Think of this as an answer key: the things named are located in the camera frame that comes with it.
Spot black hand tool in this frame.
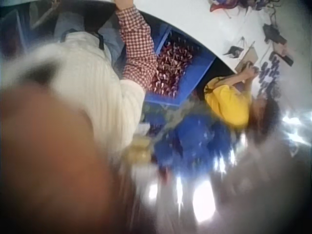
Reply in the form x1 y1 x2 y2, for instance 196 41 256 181
222 36 246 59

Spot person's right hand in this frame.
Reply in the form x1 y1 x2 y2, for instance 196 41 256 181
114 0 136 11

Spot black device with cable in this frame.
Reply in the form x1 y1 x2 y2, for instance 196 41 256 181
262 22 289 47

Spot brown cardboard board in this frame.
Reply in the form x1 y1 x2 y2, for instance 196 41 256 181
234 46 259 74

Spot black flat bar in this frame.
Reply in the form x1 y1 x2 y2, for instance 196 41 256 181
272 49 294 67

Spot yellow translucent container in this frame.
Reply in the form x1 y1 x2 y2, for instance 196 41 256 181
126 137 153 167

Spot heap of colourful items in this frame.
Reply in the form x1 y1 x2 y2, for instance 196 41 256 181
208 0 278 13

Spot group of small dark parts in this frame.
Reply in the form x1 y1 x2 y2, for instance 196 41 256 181
257 58 284 91

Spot blue crate of red parts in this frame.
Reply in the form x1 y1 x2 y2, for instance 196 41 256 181
143 26 215 107

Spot person's legs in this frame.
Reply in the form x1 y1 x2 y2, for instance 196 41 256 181
54 11 127 64

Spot blue bag heap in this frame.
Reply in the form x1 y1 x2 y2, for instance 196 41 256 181
156 114 236 171

